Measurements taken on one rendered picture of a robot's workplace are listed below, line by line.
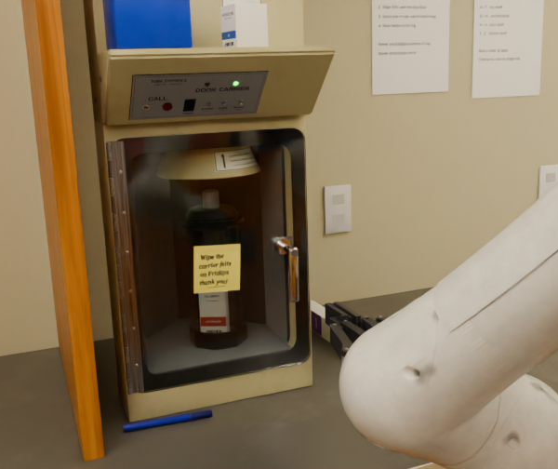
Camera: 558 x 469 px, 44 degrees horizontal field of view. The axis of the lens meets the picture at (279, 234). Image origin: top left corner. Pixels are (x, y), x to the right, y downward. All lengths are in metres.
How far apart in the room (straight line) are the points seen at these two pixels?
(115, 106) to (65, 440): 0.51
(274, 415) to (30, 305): 0.62
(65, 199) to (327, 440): 0.51
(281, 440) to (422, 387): 0.57
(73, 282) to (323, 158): 0.81
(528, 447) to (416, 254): 1.20
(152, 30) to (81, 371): 0.48
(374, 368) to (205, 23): 0.67
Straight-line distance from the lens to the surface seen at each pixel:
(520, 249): 0.50
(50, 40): 0.96
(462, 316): 0.52
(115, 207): 1.05
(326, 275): 1.69
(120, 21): 0.95
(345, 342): 0.85
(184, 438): 1.11
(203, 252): 1.09
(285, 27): 1.13
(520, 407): 0.63
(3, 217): 1.49
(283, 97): 1.06
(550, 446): 0.65
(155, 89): 0.99
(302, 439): 1.08
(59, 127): 0.95
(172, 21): 0.96
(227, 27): 1.03
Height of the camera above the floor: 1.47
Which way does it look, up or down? 13 degrees down
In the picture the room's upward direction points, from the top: 2 degrees counter-clockwise
